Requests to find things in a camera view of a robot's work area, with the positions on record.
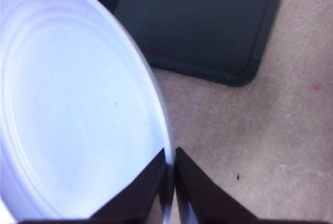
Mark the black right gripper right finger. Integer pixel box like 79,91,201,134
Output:
175,147,333,224

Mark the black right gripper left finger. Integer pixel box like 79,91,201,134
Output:
20,148,168,224

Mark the blue round plate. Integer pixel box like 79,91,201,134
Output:
0,0,175,224

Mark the black rectangular tray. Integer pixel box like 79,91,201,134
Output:
100,0,286,88

